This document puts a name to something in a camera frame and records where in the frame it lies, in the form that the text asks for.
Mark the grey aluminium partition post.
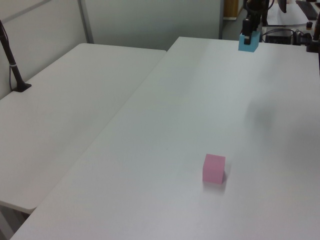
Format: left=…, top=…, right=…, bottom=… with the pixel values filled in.
left=76, top=0, right=95, bottom=45
left=218, top=0, right=225, bottom=40

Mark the black desk cable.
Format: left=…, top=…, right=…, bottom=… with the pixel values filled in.
left=260, top=27, right=298, bottom=43

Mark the black device box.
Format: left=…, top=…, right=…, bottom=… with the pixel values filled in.
left=264, top=35, right=296, bottom=46

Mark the wooden cabinet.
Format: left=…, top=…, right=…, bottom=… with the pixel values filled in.
left=223, top=0, right=239, bottom=21

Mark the black camera pole with base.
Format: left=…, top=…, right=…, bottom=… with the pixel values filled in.
left=0, top=19, right=33, bottom=94

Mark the black camera stand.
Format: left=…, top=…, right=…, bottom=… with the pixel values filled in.
left=305, top=20, right=320, bottom=54

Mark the black keyboard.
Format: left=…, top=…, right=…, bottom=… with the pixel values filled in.
left=295, top=0, right=319, bottom=21

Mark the blue cube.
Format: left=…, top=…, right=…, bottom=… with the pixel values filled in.
left=237, top=30, right=261, bottom=54

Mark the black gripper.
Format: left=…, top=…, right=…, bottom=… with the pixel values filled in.
left=241, top=0, right=270, bottom=46

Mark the pink cube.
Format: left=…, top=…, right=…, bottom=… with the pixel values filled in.
left=201, top=153, right=227, bottom=185

